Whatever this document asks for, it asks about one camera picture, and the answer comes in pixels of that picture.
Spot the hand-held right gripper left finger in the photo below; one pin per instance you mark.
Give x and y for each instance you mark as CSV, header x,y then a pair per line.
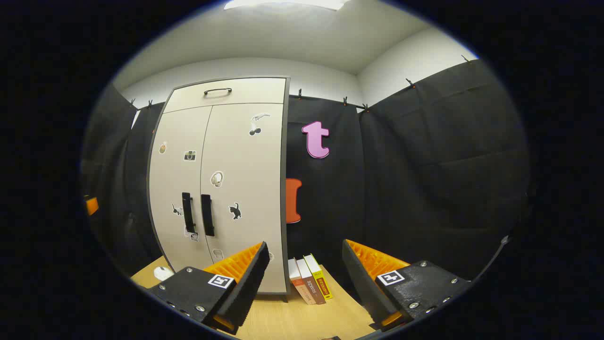
x,y
250,283

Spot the white plastic cup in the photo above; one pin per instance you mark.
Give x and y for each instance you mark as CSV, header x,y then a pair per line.
x,y
163,273

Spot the ceiling light panel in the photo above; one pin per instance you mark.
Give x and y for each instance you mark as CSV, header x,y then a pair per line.
x,y
283,4

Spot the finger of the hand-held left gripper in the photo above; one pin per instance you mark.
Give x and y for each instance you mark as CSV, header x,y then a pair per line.
x,y
92,206

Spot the brown book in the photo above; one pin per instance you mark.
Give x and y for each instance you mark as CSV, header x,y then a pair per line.
x,y
311,285

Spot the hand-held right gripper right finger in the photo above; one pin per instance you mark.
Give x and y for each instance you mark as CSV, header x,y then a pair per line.
x,y
363,283

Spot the black backdrop cloth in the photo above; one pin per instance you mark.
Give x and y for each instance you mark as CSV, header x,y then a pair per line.
x,y
424,165

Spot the white and red book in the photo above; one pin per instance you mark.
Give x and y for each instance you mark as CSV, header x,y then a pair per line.
x,y
298,283

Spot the cabinet door with camera sticker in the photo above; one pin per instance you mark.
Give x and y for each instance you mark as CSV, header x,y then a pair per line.
x,y
174,179

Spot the double-door shoe cabinet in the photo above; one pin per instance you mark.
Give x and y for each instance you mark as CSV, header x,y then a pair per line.
x,y
286,165

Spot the beige cabinet drawer front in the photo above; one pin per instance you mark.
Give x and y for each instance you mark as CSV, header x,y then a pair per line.
x,y
255,92

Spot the cabinet door with headphone sticker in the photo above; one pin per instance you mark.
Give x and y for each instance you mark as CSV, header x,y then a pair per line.
x,y
255,189

